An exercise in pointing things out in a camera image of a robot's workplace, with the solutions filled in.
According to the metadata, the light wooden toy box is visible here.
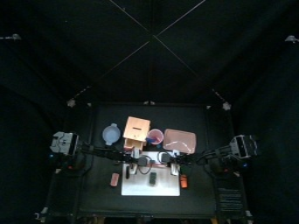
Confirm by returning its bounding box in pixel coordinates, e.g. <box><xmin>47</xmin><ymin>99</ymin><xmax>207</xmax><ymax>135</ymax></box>
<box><xmin>123</xmin><ymin>115</ymin><xmax>152</xmax><ymax>151</ymax></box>

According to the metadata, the thin white cord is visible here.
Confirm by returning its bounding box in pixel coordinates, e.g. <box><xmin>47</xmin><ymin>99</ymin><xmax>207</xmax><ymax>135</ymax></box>
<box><xmin>69</xmin><ymin>0</ymin><xmax>207</xmax><ymax>102</ymax></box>
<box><xmin>107</xmin><ymin>0</ymin><xmax>228</xmax><ymax>104</ymax></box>

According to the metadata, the pink plastic cup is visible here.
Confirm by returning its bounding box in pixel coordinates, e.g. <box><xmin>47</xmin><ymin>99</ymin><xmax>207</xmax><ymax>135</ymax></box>
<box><xmin>145</xmin><ymin>129</ymin><xmax>164</xmax><ymax>145</ymax></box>

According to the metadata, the small orange toy block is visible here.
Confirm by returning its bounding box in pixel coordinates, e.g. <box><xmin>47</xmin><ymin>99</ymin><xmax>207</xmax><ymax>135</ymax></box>
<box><xmin>179</xmin><ymin>174</ymin><xmax>190</xmax><ymax>189</ymax></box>

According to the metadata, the pale blue bowl with handles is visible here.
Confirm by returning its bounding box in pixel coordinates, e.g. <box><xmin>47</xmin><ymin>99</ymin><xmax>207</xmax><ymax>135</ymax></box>
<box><xmin>101</xmin><ymin>122</ymin><xmax>120</xmax><ymax>146</ymax></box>

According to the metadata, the pink rectangular plate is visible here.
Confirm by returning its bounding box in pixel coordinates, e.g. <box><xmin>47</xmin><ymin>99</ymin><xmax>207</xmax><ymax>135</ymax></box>
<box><xmin>163</xmin><ymin>129</ymin><xmax>198</xmax><ymax>155</ymax></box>

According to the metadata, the silver frame clamp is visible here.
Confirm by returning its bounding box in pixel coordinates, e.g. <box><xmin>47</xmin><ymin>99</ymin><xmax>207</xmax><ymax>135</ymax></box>
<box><xmin>0</xmin><ymin>33</ymin><xmax>23</xmax><ymax>41</ymax></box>
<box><xmin>284</xmin><ymin>34</ymin><xmax>299</xmax><ymax>44</ymax></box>

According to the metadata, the small pink toy block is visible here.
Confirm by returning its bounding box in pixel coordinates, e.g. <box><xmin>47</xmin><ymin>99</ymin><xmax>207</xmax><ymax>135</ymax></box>
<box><xmin>109</xmin><ymin>172</ymin><xmax>120</xmax><ymax>187</ymax></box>

